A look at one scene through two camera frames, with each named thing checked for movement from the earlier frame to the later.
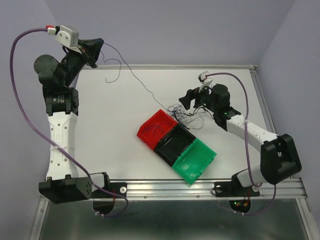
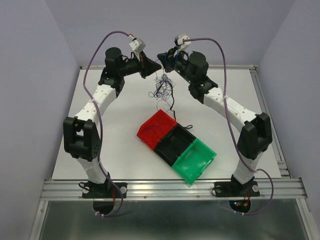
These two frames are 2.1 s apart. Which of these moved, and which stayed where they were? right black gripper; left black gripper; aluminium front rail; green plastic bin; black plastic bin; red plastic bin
Moved: left black gripper; right black gripper
Stayed: green plastic bin; aluminium front rail; red plastic bin; black plastic bin
